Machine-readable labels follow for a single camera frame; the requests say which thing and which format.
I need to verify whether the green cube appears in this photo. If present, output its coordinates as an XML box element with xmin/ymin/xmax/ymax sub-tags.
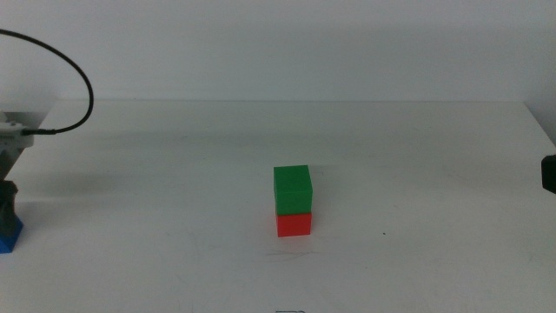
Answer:
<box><xmin>273</xmin><ymin>164</ymin><xmax>314</xmax><ymax>216</ymax></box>

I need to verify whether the blue cube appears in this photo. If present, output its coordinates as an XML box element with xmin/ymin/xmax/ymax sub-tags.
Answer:
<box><xmin>0</xmin><ymin>216</ymin><xmax>24</xmax><ymax>254</ymax></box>

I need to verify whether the black left camera cable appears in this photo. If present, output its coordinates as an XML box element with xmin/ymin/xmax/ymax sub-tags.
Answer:
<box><xmin>0</xmin><ymin>28</ymin><xmax>96</xmax><ymax>136</ymax></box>

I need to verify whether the red cube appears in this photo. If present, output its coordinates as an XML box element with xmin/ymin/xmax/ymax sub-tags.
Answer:
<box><xmin>275</xmin><ymin>211</ymin><xmax>313</xmax><ymax>238</ymax></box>

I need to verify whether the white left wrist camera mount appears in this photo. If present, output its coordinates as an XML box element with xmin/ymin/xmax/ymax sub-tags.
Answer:
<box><xmin>0</xmin><ymin>121</ymin><xmax>35</xmax><ymax>149</ymax></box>

